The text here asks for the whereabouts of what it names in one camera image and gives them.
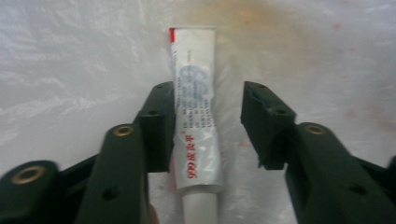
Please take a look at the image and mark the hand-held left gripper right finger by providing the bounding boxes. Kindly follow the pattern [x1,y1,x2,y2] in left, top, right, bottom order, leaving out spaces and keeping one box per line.
[240,80,396,224]

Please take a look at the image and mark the clear smiley plastic bag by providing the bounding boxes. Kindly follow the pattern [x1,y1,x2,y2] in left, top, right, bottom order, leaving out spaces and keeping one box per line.
[0,0,396,224]

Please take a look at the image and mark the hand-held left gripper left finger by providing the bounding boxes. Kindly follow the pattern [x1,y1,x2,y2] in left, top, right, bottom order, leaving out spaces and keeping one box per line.
[74,80,177,224]

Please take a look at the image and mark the white glue tube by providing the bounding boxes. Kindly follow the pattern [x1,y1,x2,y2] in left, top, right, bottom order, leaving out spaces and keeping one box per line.
[169,26,226,224]

